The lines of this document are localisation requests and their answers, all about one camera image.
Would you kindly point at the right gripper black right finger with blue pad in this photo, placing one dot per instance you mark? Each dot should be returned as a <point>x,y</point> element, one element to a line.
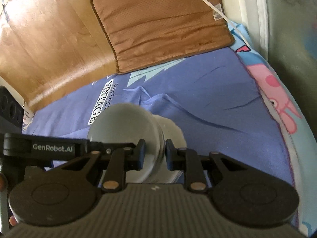
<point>239,192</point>

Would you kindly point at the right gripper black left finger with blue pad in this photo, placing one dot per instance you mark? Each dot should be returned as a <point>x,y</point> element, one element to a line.
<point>70,191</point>

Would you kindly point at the large white plate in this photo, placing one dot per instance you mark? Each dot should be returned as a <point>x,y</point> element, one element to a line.
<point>128,123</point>

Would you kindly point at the black box with holes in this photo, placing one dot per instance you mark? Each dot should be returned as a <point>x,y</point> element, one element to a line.
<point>11,113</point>

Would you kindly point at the light blue cartoon sheet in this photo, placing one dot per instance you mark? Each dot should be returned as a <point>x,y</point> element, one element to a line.
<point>296,132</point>

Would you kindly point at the blue printed cloth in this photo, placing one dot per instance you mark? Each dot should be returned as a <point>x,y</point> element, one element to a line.
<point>211,97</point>

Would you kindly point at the brown fabric mat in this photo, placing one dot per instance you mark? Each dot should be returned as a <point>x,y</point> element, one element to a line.
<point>144,33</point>

